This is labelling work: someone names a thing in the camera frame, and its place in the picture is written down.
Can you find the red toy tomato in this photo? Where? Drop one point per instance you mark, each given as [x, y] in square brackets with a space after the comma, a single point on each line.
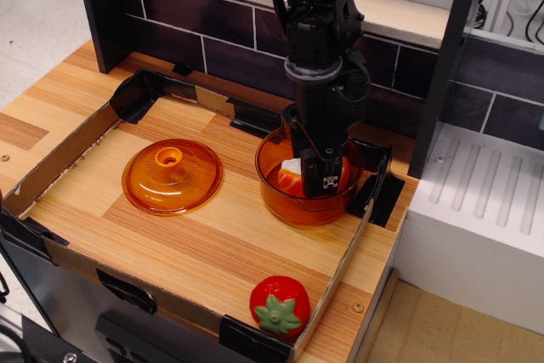
[280, 306]

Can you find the dark grey vertical post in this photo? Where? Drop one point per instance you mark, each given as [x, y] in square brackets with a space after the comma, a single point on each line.
[444, 69]

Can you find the white grooved drainboard block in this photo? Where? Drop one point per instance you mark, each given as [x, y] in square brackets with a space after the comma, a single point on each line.
[474, 231]

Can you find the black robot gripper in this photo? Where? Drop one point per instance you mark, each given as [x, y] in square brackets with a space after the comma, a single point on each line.
[328, 102]

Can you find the amber glass pot lid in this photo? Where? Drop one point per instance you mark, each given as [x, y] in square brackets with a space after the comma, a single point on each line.
[172, 177]

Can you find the black left shelf post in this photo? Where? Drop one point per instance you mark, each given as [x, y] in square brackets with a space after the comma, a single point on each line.
[113, 29]

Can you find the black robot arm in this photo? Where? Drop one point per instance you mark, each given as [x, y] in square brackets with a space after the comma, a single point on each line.
[318, 32]

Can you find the salmon nigiri sushi toy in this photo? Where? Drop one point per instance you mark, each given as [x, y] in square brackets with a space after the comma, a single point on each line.
[289, 177]

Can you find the aluminium frame with cables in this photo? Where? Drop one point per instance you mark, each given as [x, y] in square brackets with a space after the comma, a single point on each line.
[518, 23]

